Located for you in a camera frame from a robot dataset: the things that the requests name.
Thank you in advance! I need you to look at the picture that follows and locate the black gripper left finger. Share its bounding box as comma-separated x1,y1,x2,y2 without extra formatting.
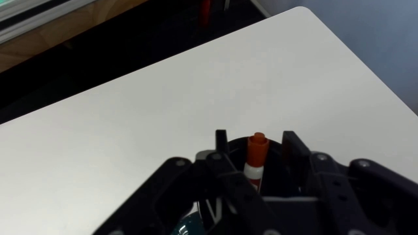
92,129,262,235

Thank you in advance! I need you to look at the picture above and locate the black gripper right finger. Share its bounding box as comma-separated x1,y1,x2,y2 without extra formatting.
261,130,418,235

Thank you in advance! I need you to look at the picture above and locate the orange marker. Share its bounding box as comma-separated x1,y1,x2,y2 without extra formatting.
242,132,268,190

